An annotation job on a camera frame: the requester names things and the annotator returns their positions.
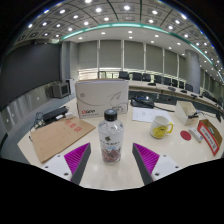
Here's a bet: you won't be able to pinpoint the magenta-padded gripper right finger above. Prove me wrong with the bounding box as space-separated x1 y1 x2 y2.
131 142 184 186

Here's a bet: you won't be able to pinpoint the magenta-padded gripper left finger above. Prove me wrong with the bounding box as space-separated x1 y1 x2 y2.
41 142 92 186

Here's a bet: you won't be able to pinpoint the clear black-capped water bottle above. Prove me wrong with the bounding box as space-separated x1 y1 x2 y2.
97 108 125 165

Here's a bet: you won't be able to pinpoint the white printed paper sheet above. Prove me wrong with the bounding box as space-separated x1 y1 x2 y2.
131 106 174 124

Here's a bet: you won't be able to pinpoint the black power strip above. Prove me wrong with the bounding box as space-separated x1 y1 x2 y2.
41 105 70 125

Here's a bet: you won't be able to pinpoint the white remote control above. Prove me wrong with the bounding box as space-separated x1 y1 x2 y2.
188 126 204 144

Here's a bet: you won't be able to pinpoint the black marker in organiser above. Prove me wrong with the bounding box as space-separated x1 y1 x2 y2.
187 112 200 120

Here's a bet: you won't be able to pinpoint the open red-sided cardboard box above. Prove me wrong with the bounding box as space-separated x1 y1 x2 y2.
196 118 223 157

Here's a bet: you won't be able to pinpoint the white printed carton box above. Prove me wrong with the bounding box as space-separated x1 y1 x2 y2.
74 78 130 120

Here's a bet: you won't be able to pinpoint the grey boxy monitor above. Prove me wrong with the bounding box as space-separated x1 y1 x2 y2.
50 81 71 99

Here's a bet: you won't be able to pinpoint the long curved conference desk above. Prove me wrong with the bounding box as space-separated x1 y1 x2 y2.
128 79 224 111

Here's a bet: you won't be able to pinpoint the row of black office chairs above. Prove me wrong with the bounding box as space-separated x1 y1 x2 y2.
118 70 221 101

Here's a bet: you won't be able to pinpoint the round ceiling lights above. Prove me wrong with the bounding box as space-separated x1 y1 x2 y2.
26 0 224 81

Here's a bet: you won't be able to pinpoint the white mug with yellow handle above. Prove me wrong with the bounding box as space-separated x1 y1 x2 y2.
149 115 175 140

